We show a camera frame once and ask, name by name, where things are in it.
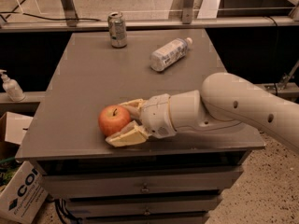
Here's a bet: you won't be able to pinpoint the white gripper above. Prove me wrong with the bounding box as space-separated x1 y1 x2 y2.
106 94 177 147

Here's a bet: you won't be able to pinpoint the red apple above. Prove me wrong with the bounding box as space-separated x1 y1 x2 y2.
98 105 131 136

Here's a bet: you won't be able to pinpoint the blue label plastic bottle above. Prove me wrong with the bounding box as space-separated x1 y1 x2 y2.
150 37 192 72

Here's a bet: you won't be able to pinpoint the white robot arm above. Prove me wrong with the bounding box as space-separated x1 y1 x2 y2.
106 73 299 153

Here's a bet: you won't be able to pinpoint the white pump dispenser bottle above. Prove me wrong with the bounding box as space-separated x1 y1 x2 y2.
0 69 25 102

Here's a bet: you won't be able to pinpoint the grey drawer cabinet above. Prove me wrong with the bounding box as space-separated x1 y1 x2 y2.
17 29 263 224

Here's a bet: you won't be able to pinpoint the silver soda can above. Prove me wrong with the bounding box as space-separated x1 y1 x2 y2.
107 12 127 48

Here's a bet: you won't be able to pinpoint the open brown cardboard box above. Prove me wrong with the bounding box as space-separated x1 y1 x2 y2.
0 112 33 160

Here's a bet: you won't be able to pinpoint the white printed cardboard box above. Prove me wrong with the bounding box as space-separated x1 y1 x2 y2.
0 161 48 224

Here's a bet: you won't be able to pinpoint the black cables under cabinet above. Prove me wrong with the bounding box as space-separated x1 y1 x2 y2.
54 198 82 224

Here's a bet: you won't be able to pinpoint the black cable on ledge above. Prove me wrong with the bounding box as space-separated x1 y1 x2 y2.
0 0 102 24

